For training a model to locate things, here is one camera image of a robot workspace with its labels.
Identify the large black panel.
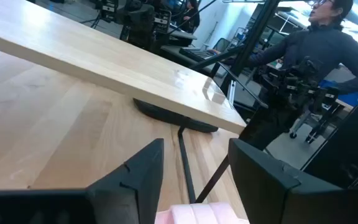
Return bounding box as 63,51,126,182
303,86,358,189

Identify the wooden shelf black metal frame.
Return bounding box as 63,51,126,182
0,0,247,205

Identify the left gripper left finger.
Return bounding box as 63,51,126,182
0,138,165,224

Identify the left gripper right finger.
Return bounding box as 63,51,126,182
228,138,358,224

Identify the black slide sandal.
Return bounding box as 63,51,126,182
134,98,219,134

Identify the black upright frame post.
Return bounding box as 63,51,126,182
191,0,281,103

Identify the black keyboard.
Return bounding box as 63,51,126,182
178,46,219,62

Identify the blue board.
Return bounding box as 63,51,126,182
318,79,358,109

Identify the person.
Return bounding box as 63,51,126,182
239,0,358,152

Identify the pink slide sandal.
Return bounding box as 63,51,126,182
155,202,250,224

